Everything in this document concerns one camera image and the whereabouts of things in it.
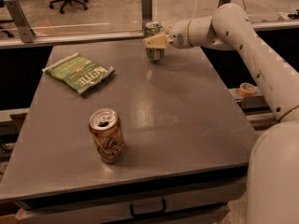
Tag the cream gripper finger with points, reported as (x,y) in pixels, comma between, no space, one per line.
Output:
(158,41)

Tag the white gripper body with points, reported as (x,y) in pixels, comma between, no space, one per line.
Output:
(178,35)

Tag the green soda can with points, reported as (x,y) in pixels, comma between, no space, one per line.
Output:
(151,29)

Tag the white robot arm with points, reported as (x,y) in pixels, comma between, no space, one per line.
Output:
(273,175)

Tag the orange soda can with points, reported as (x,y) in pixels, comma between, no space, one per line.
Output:
(105,127)

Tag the green Kettle chips bag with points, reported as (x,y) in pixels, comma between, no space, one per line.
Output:
(79,73)

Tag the orange tape roll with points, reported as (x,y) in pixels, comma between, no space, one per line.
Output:
(246,89)

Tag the grey drawer front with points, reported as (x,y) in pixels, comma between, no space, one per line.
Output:
(201,206)

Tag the middle metal glass bracket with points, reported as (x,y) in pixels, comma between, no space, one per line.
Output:
(146,12)

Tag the metal barrier rail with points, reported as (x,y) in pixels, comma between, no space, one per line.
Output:
(58,40)

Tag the left metal glass bracket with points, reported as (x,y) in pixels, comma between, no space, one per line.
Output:
(26,34)

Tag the black drawer handle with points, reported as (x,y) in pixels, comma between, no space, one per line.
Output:
(147,208)

